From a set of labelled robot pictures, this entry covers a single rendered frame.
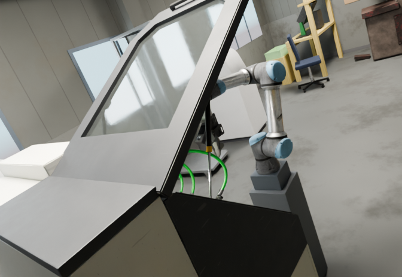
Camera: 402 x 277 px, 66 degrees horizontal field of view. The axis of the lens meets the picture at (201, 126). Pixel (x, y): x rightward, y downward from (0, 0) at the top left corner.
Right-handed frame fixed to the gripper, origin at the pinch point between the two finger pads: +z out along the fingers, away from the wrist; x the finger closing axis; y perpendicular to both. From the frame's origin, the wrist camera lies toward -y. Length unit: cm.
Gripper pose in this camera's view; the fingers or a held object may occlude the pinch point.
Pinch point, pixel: (217, 155)
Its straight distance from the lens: 151.7
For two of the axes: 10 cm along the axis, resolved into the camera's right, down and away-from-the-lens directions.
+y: 5.9, -4.5, 6.8
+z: 3.6, 8.9, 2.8
